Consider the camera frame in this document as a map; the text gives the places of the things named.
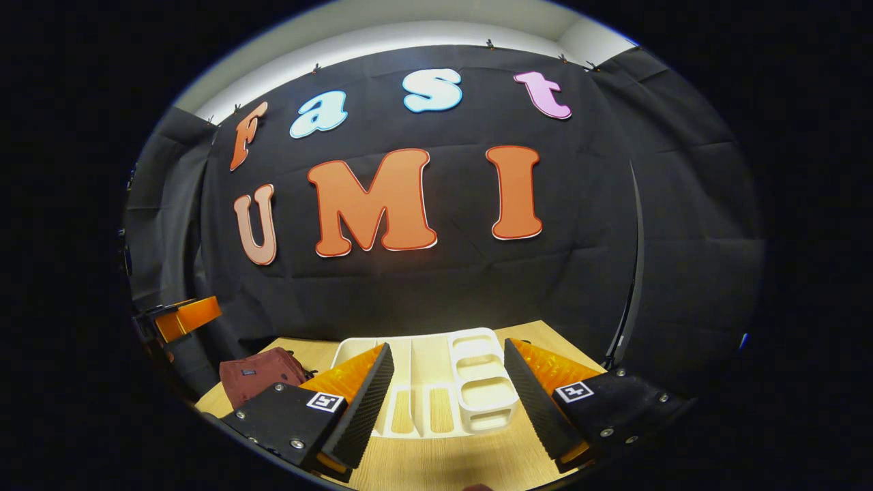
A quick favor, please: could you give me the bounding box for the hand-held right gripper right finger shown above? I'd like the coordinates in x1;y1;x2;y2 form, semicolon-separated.
503;337;696;475

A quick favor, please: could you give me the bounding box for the maroon schoolbag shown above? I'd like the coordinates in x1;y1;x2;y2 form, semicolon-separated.
220;346;309;410

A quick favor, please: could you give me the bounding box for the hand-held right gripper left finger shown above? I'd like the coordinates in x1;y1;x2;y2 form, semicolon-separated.
220;341;396;483

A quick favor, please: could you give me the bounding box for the white bookshelf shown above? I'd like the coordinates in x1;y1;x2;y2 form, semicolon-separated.
331;327;522;438

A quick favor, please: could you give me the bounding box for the black stand pole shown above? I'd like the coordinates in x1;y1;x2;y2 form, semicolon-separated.
604;160;645;372

